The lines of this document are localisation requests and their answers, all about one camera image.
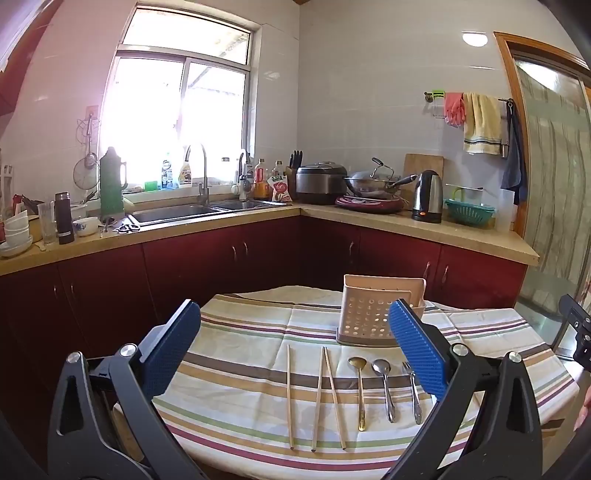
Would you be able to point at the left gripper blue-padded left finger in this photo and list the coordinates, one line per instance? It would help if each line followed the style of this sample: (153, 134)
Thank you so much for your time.
(104, 424)

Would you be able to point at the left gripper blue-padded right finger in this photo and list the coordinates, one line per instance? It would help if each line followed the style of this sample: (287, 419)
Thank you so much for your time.
(505, 441)

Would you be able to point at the silver metal fork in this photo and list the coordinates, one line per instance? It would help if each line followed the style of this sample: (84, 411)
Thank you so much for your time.
(417, 409)

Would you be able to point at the silver metal spoon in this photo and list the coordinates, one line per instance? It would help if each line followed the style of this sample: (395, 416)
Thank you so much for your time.
(382, 369)

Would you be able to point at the gold metal spoon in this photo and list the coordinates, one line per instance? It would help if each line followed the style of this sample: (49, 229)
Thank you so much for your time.
(358, 364)

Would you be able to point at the wooden chopstick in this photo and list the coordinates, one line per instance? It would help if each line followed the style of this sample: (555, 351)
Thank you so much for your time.
(318, 402)
(290, 421)
(335, 399)

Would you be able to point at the dark red kitchen cabinets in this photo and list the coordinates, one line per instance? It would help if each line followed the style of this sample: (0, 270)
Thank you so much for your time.
(96, 302)

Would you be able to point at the person's right hand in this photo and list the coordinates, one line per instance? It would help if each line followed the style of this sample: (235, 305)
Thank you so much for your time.
(584, 411)

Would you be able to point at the translucent plastic container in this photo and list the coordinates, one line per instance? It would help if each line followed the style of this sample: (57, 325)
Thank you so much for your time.
(504, 213)

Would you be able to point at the teal plastic colander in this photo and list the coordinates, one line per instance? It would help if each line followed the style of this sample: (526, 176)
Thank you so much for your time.
(469, 214)

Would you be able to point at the dark blue hanging cloth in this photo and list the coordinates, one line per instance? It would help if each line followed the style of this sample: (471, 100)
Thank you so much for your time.
(515, 175)

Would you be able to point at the stainless electric kettle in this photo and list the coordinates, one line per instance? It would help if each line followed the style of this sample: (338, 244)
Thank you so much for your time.
(428, 199)

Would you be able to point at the striped tablecloth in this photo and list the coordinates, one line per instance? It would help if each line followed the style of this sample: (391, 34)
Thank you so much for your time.
(266, 391)

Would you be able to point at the beige perforated utensil caddy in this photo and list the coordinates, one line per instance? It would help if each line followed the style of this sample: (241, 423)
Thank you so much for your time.
(366, 302)

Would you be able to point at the stacked white bowls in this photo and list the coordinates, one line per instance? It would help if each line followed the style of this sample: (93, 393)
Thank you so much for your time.
(18, 238)

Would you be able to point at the white blue ceramic bowl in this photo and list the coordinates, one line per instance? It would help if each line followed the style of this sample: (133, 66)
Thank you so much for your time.
(87, 226)

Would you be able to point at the yellow hanging towel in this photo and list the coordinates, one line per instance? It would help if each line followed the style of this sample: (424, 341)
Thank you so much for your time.
(483, 124)

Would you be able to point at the wooden cutting board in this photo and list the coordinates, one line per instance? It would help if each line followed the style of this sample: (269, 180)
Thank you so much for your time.
(417, 164)

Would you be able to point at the wooden framed glass door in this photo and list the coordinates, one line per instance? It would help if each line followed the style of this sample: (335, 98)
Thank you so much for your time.
(551, 91)

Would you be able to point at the red induction cooktop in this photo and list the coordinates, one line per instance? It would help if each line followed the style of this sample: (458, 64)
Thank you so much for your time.
(372, 206)

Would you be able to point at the pink rubber gloves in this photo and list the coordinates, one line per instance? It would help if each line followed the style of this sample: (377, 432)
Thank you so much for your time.
(454, 109)

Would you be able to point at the clear drinking glass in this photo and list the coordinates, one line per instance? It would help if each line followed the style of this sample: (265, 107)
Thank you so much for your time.
(47, 222)

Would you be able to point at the steel wok with lid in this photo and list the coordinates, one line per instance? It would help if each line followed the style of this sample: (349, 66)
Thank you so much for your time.
(380, 183)

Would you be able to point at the stainless steel sink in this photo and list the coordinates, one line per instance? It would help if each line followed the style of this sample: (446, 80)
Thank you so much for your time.
(156, 216)

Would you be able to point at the dark travel mug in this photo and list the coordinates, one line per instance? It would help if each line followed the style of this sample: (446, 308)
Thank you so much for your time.
(62, 206)

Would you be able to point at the hanging mesh strainer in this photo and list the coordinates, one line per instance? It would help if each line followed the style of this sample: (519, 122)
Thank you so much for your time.
(85, 171)

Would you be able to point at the green thermos flask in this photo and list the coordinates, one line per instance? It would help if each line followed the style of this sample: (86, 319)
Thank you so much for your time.
(112, 182)

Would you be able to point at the chrome sink faucet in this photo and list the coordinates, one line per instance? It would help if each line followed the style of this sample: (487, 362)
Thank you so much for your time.
(203, 188)

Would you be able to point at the blue label bottle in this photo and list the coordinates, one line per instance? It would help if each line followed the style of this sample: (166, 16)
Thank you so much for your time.
(166, 177)

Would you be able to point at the dish soap spray bottle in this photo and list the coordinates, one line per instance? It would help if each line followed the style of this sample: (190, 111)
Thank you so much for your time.
(185, 174)

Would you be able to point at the black rice cooker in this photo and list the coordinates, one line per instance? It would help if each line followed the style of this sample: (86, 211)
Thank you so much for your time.
(320, 183)

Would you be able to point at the orange sauce bottle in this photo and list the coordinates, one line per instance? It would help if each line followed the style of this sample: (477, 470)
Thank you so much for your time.
(261, 186)

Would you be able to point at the red white snack bag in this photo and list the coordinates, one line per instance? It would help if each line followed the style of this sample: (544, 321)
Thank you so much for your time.
(280, 192)

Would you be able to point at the knife block with knives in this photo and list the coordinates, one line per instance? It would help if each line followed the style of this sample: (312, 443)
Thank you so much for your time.
(291, 172)

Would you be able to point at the wall towel rack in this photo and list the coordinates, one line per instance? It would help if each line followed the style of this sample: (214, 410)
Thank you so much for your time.
(436, 99)

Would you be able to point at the window with white frame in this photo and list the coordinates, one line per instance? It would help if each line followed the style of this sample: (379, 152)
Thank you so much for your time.
(178, 79)

